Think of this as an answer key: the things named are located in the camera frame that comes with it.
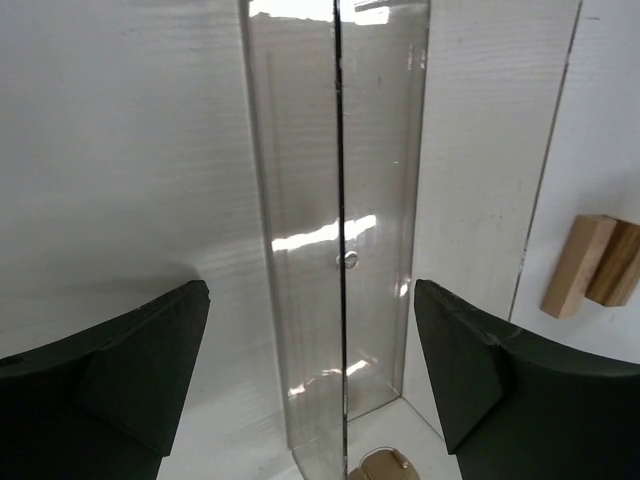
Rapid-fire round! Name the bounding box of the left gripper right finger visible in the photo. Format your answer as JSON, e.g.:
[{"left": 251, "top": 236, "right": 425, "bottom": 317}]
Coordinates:
[{"left": 414, "top": 280, "right": 639, "bottom": 479}]

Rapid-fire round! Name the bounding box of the clear plastic box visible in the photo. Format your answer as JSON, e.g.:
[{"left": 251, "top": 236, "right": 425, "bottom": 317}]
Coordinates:
[{"left": 239, "top": 1, "right": 431, "bottom": 479}]

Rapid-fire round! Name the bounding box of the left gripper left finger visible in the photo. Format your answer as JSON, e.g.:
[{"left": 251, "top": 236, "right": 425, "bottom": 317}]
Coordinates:
[{"left": 1, "top": 280, "right": 210, "bottom": 479}]

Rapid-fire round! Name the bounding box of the striped dark wood block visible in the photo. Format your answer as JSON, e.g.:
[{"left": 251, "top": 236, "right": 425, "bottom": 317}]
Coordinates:
[{"left": 586, "top": 221, "right": 640, "bottom": 307}]

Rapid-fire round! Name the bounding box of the light wood long block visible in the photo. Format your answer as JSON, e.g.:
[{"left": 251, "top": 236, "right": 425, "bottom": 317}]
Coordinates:
[{"left": 540, "top": 215, "right": 617, "bottom": 319}]

